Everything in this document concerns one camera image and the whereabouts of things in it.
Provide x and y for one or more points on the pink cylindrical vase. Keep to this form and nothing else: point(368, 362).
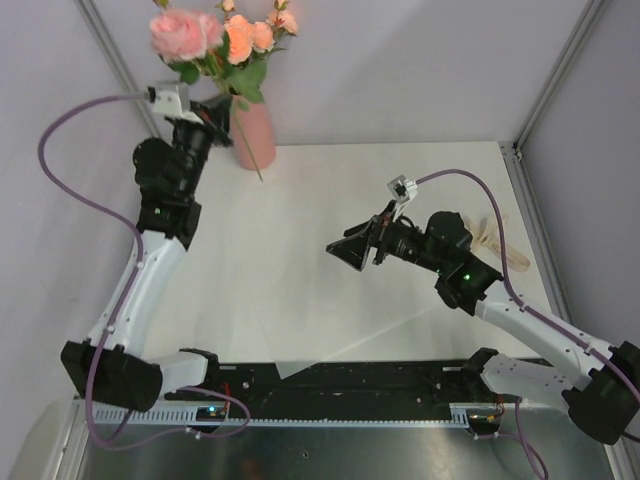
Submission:
point(252, 134)

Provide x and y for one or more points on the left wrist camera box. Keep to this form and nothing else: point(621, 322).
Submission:
point(170, 99)

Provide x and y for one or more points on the left aluminium frame post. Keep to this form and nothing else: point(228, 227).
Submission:
point(115, 60)

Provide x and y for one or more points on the aluminium frame post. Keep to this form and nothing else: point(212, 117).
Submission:
point(115, 60)
point(572, 49)

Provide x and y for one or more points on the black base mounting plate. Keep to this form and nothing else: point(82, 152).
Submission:
point(394, 389)

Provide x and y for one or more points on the peach rose stem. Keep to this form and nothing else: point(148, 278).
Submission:
point(245, 37)
point(282, 23)

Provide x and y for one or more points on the right aluminium frame post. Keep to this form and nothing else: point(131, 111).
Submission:
point(572, 49)

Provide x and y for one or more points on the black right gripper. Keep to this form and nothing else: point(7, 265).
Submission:
point(383, 227)

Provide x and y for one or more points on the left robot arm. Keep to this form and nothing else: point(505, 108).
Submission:
point(108, 366)

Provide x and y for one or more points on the white wrapping paper sheet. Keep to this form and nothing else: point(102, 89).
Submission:
point(294, 303)

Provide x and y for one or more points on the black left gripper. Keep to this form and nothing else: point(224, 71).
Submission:
point(215, 115)

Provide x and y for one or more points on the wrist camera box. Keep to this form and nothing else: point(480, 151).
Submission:
point(170, 99)
point(403, 191)

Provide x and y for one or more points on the white slotted cable duct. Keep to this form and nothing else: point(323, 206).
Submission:
point(198, 414)

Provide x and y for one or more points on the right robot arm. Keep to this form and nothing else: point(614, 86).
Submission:
point(595, 383)

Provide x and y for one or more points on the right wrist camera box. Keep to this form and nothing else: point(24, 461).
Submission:
point(403, 191)

